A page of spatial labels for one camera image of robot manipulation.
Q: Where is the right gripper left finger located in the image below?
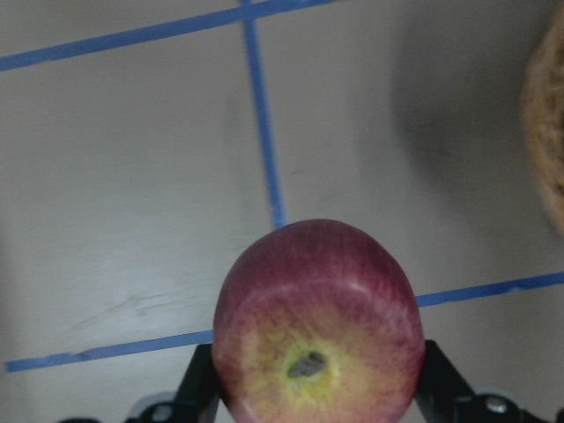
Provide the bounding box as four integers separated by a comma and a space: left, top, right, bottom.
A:
174, 344, 219, 423

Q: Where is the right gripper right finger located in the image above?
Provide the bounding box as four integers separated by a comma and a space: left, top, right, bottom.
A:
415, 339, 474, 423

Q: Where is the red yellow apple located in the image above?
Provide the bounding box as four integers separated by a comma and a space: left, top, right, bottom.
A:
212, 219, 425, 422

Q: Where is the wicker basket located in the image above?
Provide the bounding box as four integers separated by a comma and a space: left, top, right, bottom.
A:
521, 4, 563, 234

